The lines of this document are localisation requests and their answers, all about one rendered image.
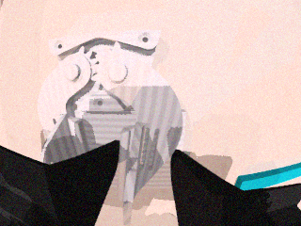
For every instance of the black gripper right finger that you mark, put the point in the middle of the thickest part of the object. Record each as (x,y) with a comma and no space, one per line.
(204,199)

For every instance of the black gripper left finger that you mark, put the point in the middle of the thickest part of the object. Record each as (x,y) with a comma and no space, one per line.
(71,192)

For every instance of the cyan flat bar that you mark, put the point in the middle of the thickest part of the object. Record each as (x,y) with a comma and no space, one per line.
(268,178)

